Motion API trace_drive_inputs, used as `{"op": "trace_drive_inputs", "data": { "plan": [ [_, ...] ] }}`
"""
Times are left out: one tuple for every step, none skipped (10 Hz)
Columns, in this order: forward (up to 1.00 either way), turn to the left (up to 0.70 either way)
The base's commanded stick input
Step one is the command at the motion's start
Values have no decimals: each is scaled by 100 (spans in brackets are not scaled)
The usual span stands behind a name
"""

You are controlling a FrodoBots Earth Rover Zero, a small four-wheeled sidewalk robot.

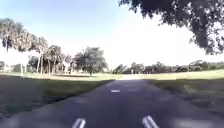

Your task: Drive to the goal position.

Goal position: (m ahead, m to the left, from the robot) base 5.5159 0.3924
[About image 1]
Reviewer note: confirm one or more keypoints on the grass field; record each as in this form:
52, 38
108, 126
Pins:
196, 87
23, 91

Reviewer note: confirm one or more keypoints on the distant row of trees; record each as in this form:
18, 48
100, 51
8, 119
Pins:
160, 68

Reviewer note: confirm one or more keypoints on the overhanging tree branches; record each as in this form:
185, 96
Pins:
196, 20

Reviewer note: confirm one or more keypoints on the broad leafy tree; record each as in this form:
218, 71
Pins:
90, 60

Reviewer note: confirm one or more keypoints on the row of palm trees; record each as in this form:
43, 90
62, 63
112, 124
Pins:
40, 53

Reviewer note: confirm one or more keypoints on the robot's own part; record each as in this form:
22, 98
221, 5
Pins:
79, 123
150, 122

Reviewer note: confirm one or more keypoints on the grey asphalt path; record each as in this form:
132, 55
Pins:
123, 103

